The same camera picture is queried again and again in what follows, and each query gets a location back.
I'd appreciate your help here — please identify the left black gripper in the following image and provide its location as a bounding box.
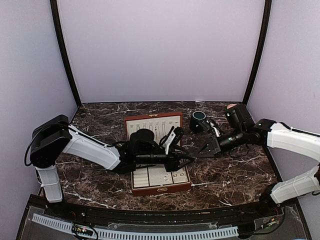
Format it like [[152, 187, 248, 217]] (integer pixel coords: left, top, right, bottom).
[[136, 146, 195, 173]]

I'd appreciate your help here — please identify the red jewelry tray insert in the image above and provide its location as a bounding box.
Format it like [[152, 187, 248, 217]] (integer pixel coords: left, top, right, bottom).
[[131, 165, 190, 188]]

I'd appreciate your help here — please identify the red wooden jewelry box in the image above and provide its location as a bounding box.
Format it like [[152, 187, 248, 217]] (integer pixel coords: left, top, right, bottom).
[[124, 112, 192, 197]]

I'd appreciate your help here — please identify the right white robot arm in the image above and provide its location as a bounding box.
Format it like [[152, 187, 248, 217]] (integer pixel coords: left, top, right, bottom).
[[197, 119, 320, 217]]

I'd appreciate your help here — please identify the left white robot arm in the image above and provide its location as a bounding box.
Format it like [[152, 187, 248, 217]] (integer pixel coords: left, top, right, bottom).
[[24, 114, 195, 218]]

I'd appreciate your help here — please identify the dark green mug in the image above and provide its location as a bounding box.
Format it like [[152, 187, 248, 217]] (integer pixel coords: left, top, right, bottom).
[[189, 110, 209, 134]]

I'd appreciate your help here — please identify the red white patterned bowl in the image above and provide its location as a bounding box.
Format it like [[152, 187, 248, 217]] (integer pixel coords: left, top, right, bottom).
[[226, 104, 237, 110]]

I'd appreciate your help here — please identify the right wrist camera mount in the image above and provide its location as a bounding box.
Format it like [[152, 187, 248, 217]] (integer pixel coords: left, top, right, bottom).
[[199, 103, 255, 137]]

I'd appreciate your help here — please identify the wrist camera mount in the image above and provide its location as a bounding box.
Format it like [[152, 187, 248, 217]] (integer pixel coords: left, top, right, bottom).
[[199, 103, 255, 137], [129, 126, 185, 157]]

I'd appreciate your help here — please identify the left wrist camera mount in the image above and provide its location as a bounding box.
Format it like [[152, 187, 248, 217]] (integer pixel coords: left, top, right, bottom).
[[129, 126, 185, 157]]

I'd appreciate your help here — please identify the grey slotted cable duct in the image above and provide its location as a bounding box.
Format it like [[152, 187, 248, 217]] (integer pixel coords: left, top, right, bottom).
[[31, 213, 239, 240]]

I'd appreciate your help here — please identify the right black frame post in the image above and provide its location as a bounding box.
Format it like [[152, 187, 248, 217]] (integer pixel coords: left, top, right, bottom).
[[242, 0, 272, 106]]

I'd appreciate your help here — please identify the black frame post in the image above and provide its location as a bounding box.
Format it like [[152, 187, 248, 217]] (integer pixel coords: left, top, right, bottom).
[[50, 0, 82, 108], [242, 0, 272, 106]]

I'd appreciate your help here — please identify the left black frame post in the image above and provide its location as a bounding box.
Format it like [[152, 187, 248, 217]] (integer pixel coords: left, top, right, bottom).
[[50, 0, 82, 108]]

